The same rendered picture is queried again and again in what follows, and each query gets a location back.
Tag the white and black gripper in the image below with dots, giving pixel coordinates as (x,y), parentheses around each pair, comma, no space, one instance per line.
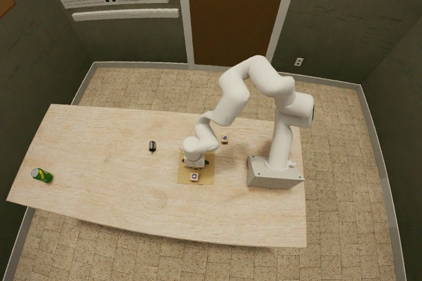
(201,163)

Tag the tan cardboard mat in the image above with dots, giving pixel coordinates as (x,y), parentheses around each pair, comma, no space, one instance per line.
(206,173)

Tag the green drink can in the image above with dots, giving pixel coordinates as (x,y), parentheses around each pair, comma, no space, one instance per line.
(41,175)

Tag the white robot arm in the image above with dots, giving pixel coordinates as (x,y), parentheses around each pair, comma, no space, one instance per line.
(292,109)

